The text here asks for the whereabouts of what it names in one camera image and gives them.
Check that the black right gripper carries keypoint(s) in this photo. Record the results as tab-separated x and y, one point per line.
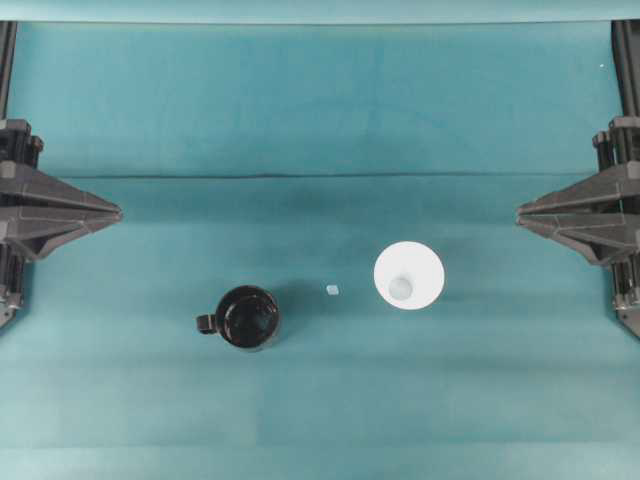
602	239

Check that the white paper cup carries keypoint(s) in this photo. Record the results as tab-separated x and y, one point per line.
409	275

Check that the black cup holder with handle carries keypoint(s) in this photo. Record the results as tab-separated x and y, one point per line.
247	317

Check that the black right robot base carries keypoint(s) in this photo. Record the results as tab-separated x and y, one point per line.
625	49

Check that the teal table cloth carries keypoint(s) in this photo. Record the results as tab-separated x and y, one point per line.
289	158

